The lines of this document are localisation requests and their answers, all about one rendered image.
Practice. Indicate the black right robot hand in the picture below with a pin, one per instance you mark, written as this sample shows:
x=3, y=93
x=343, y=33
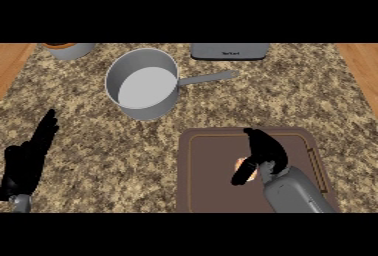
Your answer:
x=263, y=150

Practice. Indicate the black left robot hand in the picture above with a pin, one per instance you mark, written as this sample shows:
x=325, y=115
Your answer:
x=29, y=156

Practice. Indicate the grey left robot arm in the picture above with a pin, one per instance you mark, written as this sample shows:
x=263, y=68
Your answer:
x=21, y=203

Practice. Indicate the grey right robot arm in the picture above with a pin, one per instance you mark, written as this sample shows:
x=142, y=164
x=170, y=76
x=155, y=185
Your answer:
x=295, y=193

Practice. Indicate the orange frosted cupcake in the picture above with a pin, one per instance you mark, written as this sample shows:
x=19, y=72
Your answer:
x=252, y=175

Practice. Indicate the brown tray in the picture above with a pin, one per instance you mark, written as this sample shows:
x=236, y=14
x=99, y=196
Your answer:
x=211, y=173

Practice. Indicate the grey cup with orange rim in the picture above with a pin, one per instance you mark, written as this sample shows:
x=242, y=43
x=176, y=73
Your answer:
x=68, y=50

